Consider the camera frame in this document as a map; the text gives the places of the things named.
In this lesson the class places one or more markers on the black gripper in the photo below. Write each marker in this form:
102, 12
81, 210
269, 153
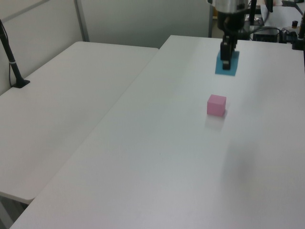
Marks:
230, 22

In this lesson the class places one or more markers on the blue cube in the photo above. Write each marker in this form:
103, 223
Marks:
234, 65

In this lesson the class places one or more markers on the pink cube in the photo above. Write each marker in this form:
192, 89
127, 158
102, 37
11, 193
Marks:
215, 107

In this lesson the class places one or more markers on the black equipment stand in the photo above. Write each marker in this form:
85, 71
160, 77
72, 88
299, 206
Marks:
246, 36

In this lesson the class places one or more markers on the black electronics box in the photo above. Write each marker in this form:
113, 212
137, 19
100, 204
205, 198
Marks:
265, 35

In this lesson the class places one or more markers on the black vertical pole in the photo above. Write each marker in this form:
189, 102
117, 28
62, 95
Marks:
253, 12

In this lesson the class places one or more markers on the black hanging object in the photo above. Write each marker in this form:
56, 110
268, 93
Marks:
269, 5

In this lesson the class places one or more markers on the white sheet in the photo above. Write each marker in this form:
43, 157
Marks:
283, 16

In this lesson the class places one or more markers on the small black knob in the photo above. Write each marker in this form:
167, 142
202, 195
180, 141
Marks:
295, 23

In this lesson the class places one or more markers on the white side table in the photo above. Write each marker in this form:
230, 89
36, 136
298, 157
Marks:
59, 107

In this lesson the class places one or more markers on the grey metal post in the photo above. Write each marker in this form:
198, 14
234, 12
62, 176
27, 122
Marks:
210, 21

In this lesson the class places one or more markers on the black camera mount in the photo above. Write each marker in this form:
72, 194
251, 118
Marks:
299, 43

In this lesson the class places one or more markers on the grey partition frame post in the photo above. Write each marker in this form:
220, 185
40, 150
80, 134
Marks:
82, 21

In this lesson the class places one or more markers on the black camera stand pole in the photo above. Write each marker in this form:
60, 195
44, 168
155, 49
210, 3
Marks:
10, 57

